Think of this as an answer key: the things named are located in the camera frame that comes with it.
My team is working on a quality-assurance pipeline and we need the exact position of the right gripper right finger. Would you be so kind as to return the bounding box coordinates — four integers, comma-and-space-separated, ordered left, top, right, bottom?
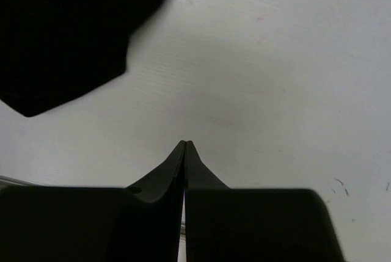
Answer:
184, 141, 344, 261

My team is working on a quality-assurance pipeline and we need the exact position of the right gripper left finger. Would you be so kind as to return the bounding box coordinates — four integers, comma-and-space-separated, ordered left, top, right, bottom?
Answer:
1, 142, 185, 261

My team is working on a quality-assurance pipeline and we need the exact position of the black skirt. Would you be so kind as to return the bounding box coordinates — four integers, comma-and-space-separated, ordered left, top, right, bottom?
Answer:
1, 0, 165, 117

